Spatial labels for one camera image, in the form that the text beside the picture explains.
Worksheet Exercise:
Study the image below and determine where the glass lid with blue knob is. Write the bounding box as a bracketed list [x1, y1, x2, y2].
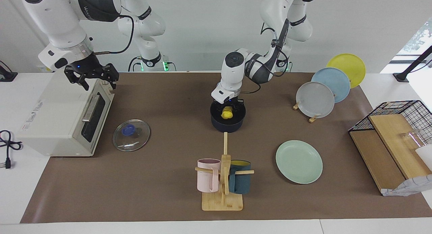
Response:
[112, 119, 151, 152]

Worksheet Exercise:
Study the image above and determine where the brown table mat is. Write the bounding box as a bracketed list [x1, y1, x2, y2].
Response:
[20, 72, 432, 224]

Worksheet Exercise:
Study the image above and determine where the clear glass jug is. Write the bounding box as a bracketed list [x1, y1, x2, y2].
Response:
[400, 129, 427, 150]

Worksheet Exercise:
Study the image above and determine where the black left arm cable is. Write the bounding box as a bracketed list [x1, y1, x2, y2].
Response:
[240, 20, 290, 94]

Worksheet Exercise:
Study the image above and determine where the yellow plate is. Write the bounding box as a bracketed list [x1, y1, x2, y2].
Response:
[326, 53, 366, 89]

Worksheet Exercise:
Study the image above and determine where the dark blue saucepan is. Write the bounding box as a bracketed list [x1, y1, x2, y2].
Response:
[210, 98, 246, 133]

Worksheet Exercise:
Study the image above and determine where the black wire basket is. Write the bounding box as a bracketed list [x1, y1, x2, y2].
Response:
[348, 100, 432, 145]

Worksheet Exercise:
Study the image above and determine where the wooden mug tree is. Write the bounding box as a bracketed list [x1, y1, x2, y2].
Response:
[195, 132, 254, 211]

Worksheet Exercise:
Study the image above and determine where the white toaster oven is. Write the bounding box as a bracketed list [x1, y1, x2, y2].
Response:
[17, 69, 115, 157]

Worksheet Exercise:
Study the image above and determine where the mint green plate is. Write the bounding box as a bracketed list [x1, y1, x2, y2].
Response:
[275, 140, 323, 184]

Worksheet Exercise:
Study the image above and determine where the light bamboo board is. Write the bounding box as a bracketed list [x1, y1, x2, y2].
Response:
[368, 114, 432, 180]

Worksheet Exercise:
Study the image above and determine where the black table clamp stand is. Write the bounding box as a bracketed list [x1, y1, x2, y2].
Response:
[0, 60, 18, 82]

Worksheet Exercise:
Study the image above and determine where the wooden plate rack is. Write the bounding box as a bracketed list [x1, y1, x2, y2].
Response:
[293, 101, 319, 123]

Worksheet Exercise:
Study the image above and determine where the black power cord with plug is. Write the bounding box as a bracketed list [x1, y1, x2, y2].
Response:
[0, 130, 23, 170]

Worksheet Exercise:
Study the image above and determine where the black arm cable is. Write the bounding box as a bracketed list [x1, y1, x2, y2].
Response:
[94, 15, 135, 55]
[240, 20, 290, 94]

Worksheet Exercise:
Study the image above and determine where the crumpled white paper bag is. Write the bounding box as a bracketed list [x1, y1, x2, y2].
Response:
[381, 174, 432, 197]

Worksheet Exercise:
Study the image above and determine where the white plastic cup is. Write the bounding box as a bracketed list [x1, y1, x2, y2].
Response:
[415, 145, 432, 170]

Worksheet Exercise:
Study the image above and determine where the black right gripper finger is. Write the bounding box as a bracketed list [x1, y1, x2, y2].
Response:
[64, 65, 90, 91]
[105, 64, 119, 90]

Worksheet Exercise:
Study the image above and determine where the pink mug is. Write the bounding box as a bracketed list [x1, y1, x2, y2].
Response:
[197, 158, 221, 193]

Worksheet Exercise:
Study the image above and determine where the light blue plate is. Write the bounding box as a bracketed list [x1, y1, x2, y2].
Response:
[311, 68, 351, 103]

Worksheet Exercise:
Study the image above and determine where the dark teal mug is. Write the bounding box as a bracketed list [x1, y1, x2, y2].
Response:
[228, 160, 252, 194]

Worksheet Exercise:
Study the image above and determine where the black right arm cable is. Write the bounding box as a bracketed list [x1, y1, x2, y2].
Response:
[94, 15, 135, 55]

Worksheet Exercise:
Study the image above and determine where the grey plate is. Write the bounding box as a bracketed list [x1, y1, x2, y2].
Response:
[296, 81, 335, 119]

